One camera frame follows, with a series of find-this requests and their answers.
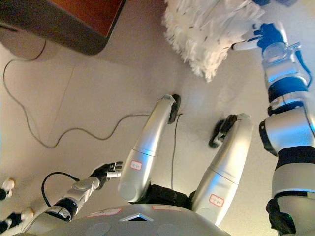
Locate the silver right robot leg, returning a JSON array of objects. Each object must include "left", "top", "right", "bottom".
[{"left": 191, "top": 113, "right": 254, "bottom": 227}]

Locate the grey robot torso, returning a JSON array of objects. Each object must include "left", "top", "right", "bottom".
[{"left": 14, "top": 183, "right": 232, "bottom": 236}]

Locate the black right robot foot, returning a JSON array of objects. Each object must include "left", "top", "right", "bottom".
[{"left": 208, "top": 115, "right": 238, "bottom": 148}]

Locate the black left robot foot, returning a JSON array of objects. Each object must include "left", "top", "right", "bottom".
[{"left": 167, "top": 94, "right": 182, "bottom": 124}]

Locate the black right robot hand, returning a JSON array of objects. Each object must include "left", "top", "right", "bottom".
[{"left": 231, "top": 22, "right": 288, "bottom": 52}]

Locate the thin grey floor cable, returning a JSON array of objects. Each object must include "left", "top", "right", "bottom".
[{"left": 2, "top": 39, "right": 151, "bottom": 148}]

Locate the silver robot leg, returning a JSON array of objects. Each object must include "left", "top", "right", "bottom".
[
  {"left": 191, "top": 113, "right": 254, "bottom": 227},
  {"left": 117, "top": 94, "right": 176, "bottom": 204}
]

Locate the black robot foot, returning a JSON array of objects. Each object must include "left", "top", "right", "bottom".
[
  {"left": 208, "top": 115, "right": 238, "bottom": 148},
  {"left": 167, "top": 94, "right": 182, "bottom": 124}
]

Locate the brown table with dark edge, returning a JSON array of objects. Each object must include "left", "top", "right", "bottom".
[{"left": 0, "top": 0, "right": 127, "bottom": 56}]

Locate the thin dark hanging cable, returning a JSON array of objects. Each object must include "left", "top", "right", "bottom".
[{"left": 171, "top": 113, "right": 184, "bottom": 189}]

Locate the silver left robot leg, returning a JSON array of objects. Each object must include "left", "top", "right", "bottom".
[{"left": 117, "top": 94, "right": 176, "bottom": 204}]

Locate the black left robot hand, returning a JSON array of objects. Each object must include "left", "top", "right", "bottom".
[{"left": 90, "top": 161, "right": 124, "bottom": 190}]

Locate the black furniture leg cream tip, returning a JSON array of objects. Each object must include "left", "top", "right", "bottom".
[
  {"left": 0, "top": 208, "right": 34, "bottom": 230},
  {"left": 0, "top": 178, "right": 16, "bottom": 201}
]

